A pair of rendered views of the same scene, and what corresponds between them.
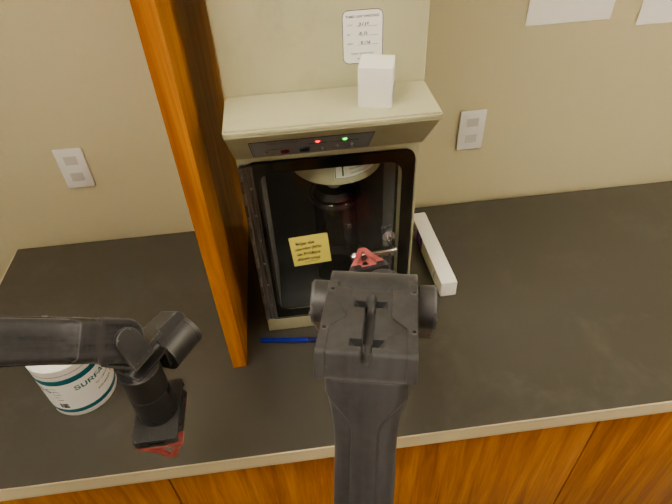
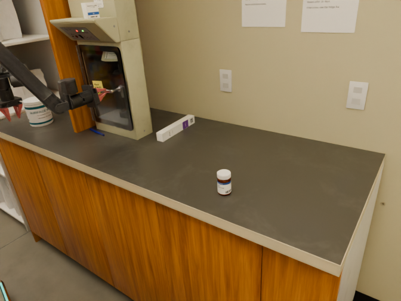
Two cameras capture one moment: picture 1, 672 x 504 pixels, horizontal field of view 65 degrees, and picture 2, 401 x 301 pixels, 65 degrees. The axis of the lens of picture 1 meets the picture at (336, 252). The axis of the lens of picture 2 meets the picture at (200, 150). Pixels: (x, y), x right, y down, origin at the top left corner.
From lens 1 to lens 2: 1.39 m
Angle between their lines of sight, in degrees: 38
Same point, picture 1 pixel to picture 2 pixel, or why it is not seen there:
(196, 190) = (53, 43)
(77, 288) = not seen: hidden behind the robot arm
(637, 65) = (309, 58)
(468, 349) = (136, 154)
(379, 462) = not seen: outside the picture
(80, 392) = (31, 116)
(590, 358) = (168, 175)
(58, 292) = not seen: hidden behind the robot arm
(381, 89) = (85, 11)
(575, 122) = (280, 88)
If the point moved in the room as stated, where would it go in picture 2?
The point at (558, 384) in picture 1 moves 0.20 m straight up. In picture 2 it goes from (142, 175) to (134, 129)
